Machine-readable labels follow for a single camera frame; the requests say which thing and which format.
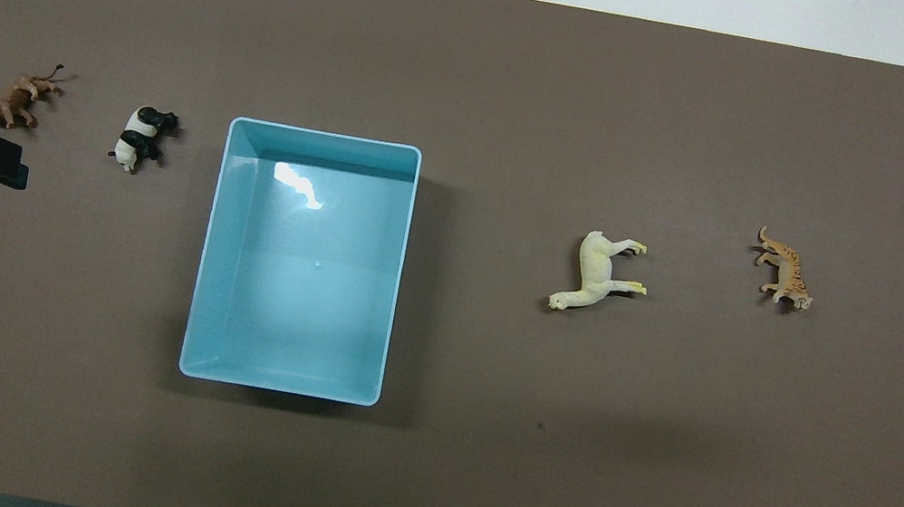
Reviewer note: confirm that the brown lion toy figure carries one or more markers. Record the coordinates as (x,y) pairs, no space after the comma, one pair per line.
(13,102)

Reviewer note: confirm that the brown paper table mat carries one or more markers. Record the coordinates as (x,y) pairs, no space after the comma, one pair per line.
(532,102)

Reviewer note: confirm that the light blue plastic storage box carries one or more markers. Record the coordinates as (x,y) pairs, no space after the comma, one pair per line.
(297,301)

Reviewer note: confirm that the black and white panda toy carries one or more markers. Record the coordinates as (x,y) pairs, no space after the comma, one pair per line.
(139,137)

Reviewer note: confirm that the orange striped tiger toy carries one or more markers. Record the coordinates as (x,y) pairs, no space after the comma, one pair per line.
(787,271)

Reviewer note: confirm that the cream white llama toy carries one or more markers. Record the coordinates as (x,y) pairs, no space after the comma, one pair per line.
(596,273)

